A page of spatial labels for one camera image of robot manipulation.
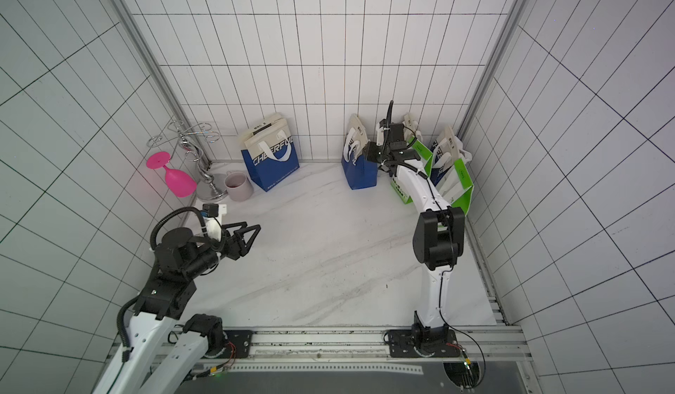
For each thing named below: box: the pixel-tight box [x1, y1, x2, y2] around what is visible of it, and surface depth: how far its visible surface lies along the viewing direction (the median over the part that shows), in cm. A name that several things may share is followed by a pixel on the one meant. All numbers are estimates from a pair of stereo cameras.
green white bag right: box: [435, 158, 475, 216], surface depth 84 cm
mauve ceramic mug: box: [224, 170, 255, 202], surface depth 108 cm
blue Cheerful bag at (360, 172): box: [341, 113, 378, 190], surface depth 106 cm
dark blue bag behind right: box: [430, 125, 472, 187], surface depth 96 cm
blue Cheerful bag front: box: [240, 113, 300, 192], surface depth 100 cm
